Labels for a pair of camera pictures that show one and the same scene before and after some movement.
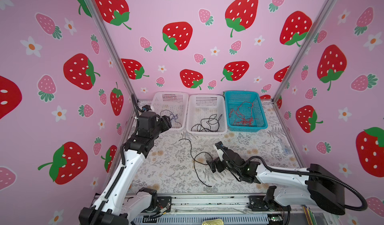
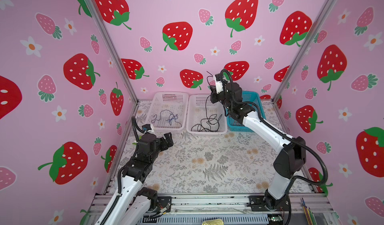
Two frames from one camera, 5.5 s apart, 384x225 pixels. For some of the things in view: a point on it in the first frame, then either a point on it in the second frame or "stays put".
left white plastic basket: (174, 105) stays put
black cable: (207, 125) stays put
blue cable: (175, 119) stays put
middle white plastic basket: (206, 114) stays put
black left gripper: (165, 124) -> (168, 140)
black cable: (213, 120) stays put
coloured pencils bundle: (309, 215) stays put
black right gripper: (216, 161) -> (213, 98)
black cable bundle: (195, 160) -> (205, 108)
